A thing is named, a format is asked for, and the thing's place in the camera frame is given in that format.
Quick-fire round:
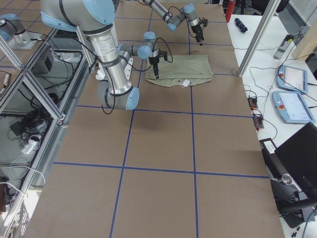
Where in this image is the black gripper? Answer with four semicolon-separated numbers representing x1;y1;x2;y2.
191;24;204;46
149;56;159;79

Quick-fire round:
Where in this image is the green long-sleeve shirt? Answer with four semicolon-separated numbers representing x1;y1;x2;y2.
145;55;214;87

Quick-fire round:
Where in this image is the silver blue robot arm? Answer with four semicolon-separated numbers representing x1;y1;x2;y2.
41;0;157;110
141;0;208;46

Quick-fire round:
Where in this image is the white Miniso hang tag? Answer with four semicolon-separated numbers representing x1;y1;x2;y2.
180;79;191;87

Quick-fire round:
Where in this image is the dark folded umbrella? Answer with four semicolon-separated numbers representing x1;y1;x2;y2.
234;18;248;33

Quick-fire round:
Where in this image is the red cylinder bottle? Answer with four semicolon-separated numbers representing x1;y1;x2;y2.
225;0;235;23

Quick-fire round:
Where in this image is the orange black electronics module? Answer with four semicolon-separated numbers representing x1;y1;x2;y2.
247;97;258;110

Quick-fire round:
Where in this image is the upper blue teach pendant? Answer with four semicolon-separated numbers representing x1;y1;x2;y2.
276;64;308;94

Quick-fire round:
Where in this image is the blue teach pendant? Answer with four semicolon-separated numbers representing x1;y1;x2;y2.
276;64;308;94
272;91;316;124

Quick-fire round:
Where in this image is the lower blue teach pendant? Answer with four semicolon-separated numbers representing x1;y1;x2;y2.
272;91;316;124

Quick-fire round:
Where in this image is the black box white label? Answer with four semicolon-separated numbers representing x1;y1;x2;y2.
259;138;287;179

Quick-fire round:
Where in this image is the black monitor with stand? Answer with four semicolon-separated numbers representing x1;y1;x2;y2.
270;122;317;228

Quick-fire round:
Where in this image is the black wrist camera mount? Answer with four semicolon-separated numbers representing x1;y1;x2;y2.
158;49;168;61

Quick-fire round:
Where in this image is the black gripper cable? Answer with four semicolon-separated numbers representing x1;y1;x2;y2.
101;37;174;115

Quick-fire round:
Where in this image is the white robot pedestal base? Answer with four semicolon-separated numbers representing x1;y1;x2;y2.
96;58;133;81

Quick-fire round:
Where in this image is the aluminium frame post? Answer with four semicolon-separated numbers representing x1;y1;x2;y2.
237;0;280;77

